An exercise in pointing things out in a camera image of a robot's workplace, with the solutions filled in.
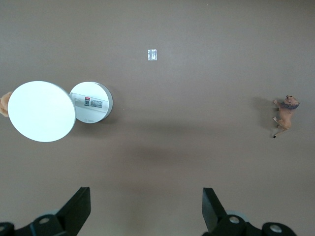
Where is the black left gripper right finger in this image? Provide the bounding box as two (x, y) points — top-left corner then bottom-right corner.
(201, 188), (297, 236)

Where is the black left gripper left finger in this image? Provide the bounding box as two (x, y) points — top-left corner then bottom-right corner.
(0, 187), (91, 236)

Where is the brown lion statue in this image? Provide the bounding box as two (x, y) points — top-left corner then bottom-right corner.
(272, 94), (300, 139)

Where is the white round desk lamp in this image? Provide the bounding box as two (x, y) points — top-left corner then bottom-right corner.
(7, 81), (114, 143)

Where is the brown plush toy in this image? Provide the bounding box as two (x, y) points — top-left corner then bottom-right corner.
(0, 92), (13, 118)

